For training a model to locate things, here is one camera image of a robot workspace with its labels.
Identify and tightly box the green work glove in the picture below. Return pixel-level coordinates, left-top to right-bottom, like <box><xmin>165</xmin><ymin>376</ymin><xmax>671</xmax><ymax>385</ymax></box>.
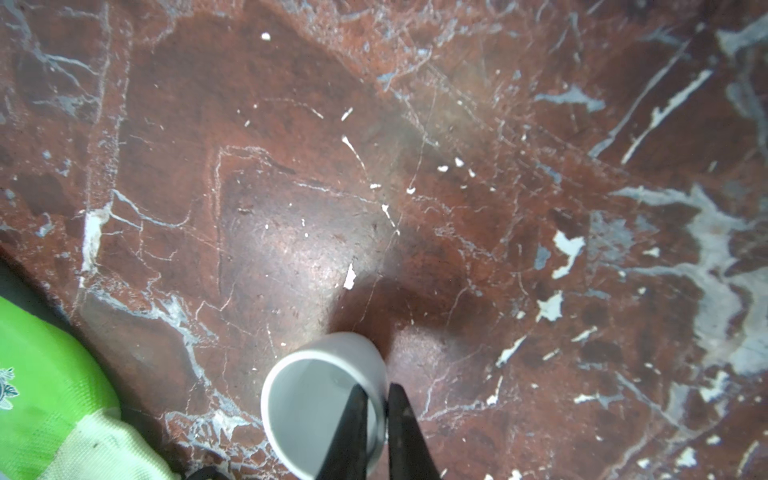
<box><xmin>1</xmin><ymin>299</ymin><xmax>178</xmax><ymax>479</ymax></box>

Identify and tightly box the small white crucible cup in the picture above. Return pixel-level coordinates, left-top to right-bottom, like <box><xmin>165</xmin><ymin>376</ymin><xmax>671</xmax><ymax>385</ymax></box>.
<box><xmin>261</xmin><ymin>332</ymin><xmax>389</xmax><ymax>479</ymax></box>

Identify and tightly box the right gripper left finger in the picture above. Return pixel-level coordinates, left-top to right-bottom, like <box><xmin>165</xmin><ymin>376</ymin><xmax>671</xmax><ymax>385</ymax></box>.
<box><xmin>316</xmin><ymin>385</ymin><xmax>368</xmax><ymax>480</ymax></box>

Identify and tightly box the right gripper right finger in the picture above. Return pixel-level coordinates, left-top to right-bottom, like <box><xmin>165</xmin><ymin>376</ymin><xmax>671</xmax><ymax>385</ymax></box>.
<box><xmin>387</xmin><ymin>383</ymin><xmax>441</xmax><ymax>480</ymax></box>

